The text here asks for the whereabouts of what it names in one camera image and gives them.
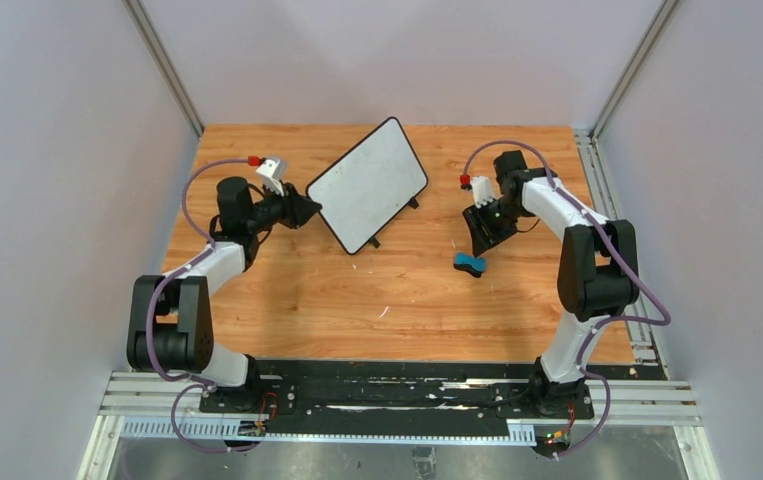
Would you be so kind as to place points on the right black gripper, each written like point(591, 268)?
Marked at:
point(487, 223)

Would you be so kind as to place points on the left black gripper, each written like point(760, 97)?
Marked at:
point(290, 206)

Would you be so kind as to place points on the blue and black eraser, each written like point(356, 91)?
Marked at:
point(469, 264)

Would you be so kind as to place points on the black framed whiteboard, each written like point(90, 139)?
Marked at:
point(362, 191)

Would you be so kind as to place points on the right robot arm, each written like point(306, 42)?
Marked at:
point(597, 264)

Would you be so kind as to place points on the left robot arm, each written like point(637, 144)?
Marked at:
point(171, 327)

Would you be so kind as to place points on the metal whiteboard stand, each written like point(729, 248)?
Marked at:
point(394, 222)

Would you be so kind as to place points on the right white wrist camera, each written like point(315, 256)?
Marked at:
point(482, 191)

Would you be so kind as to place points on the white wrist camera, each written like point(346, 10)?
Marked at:
point(482, 191)
point(270, 172)

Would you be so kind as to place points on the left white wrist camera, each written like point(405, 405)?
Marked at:
point(270, 172)

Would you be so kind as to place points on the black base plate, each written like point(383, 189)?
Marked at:
point(394, 398)

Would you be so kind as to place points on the right side aluminium rail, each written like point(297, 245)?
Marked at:
point(605, 199)

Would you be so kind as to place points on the left corner aluminium post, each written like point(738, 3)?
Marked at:
point(140, 17)

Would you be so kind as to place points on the corner aluminium post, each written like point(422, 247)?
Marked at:
point(140, 17)
point(650, 38)

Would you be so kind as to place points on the aluminium frame rail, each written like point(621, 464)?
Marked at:
point(644, 427)

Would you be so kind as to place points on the right corner aluminium post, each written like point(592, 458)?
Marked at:
point(650, 38)

